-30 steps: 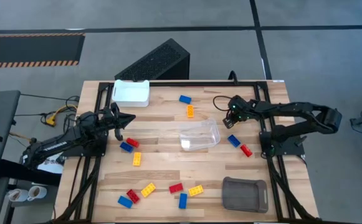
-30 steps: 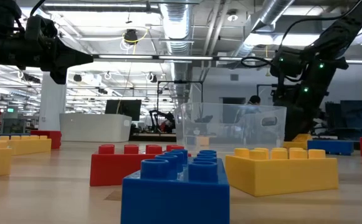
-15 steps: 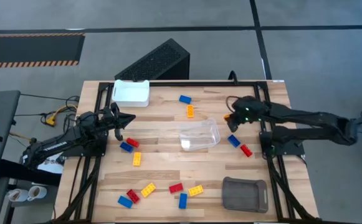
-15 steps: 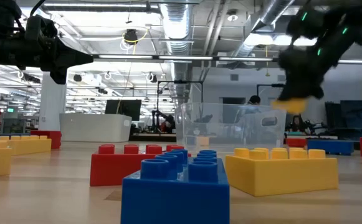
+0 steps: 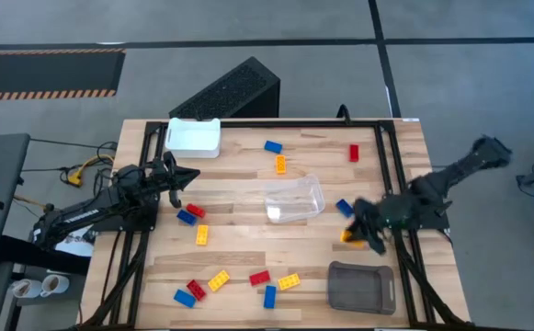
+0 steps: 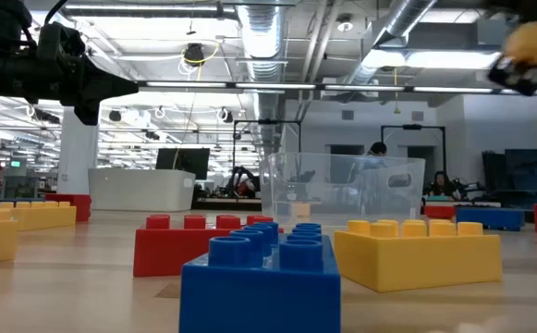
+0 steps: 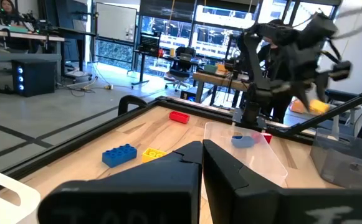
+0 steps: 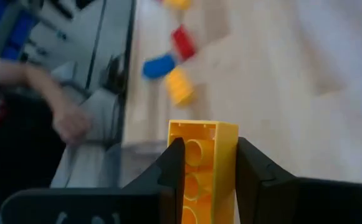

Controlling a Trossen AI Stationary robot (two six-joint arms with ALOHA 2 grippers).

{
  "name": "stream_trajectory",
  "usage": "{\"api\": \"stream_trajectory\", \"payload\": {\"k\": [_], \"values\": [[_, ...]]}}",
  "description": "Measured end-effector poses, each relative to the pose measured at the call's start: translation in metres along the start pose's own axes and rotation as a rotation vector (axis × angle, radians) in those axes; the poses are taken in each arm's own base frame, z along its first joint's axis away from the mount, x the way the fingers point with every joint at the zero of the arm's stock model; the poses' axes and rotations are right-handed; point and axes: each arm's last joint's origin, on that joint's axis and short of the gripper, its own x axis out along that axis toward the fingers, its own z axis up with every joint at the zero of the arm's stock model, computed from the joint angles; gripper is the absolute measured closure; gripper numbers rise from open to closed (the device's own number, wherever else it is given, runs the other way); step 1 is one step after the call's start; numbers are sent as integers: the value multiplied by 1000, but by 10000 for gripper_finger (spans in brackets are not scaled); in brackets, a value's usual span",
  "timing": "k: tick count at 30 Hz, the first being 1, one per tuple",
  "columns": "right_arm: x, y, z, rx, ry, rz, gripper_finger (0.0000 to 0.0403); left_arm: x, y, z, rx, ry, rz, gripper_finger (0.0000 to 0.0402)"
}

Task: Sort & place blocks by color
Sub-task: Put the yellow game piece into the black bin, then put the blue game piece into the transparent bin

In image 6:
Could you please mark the clear plastic bin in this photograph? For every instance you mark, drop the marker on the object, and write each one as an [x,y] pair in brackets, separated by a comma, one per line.
[342,185]

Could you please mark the silver ventilation duct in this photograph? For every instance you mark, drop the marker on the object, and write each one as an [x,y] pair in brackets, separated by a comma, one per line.
[406,18]
[262,37]

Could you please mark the red and black machine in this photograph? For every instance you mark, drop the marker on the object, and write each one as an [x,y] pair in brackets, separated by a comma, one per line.
[245,185]

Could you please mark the black computer monitor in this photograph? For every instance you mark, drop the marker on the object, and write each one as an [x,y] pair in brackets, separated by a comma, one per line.
[182,162]

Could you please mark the black metal gantry frame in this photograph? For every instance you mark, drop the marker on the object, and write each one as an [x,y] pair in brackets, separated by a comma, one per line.
[411,127]
[268,121]

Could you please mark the white building pillar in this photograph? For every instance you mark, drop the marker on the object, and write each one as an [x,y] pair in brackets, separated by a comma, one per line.
[76,157]

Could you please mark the ceiling strip light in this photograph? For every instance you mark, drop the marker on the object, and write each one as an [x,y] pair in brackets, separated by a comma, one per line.
[275,86]
[365,88]
[185,84]
[453,90]

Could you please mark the white plastic bin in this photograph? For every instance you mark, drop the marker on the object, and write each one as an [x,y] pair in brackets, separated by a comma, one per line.
[138,189]

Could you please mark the green exit sign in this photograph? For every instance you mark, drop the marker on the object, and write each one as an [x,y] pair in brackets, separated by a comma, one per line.
[15,163]

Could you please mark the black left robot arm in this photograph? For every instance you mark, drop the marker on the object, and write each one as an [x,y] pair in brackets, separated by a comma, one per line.
[0,69]

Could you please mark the black ceiling-hung camera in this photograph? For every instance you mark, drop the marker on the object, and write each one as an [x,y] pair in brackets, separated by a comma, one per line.
[194,53]

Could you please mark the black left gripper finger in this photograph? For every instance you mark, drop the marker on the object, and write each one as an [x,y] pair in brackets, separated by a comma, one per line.
[92,97]
[104,78]

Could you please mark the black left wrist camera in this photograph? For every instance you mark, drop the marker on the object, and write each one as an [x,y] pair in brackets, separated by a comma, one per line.
[60,41]

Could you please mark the dark blue equipment rack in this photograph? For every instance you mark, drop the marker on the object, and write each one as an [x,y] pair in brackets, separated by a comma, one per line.
[522,171]

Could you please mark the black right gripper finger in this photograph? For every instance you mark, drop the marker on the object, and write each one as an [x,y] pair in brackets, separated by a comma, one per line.
[536,9]
[517,76]

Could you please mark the person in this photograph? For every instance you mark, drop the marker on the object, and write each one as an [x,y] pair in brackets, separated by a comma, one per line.
[378,149]
[441,182]

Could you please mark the blue toy building block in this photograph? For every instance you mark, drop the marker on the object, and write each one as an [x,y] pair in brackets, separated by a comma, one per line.
[259,300]
[490,218]

